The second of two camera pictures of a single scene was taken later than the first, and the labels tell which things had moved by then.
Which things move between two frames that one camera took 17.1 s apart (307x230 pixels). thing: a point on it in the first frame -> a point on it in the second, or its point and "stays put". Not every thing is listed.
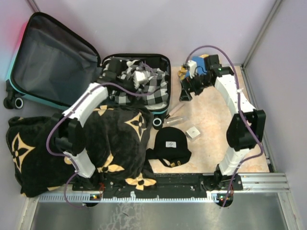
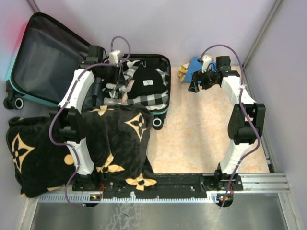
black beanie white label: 170,142 -> 146,81
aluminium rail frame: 252,183 stays put
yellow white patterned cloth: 181,73 stays put
